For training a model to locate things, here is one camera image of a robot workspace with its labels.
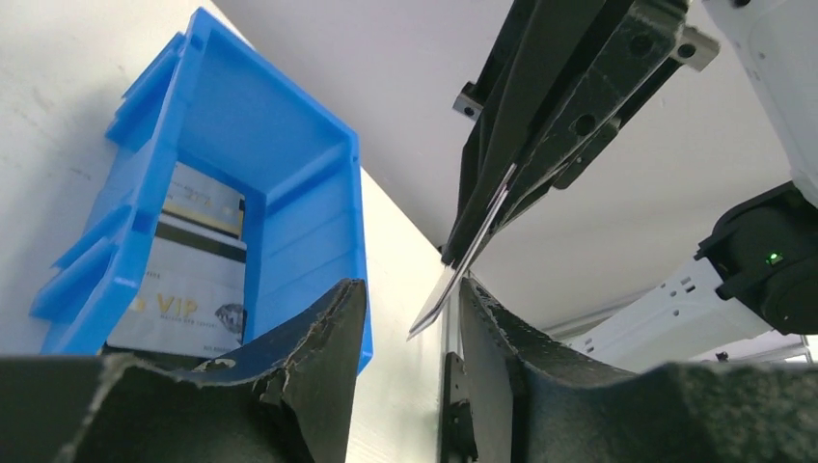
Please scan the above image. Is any striped credit card in bin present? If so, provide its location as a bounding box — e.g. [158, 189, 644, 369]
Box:
[106, 214, 247, 358]

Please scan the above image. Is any gold striped card in bin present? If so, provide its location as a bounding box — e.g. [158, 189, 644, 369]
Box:
[162, 162, 244, 238]

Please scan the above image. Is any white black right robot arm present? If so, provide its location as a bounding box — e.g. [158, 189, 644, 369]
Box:
[410, 1, 817, 372]

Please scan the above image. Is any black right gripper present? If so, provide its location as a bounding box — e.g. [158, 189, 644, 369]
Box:
[442, 0, 720, 264]

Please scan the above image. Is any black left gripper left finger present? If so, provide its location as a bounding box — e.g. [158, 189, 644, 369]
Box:
[1, 279, 368, 462]

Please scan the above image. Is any blue plastic bin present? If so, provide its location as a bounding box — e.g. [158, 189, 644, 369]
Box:
[30, 9, 367, 355]

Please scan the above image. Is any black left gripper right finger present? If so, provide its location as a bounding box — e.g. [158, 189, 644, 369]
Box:
[459, 278, 817, 462]

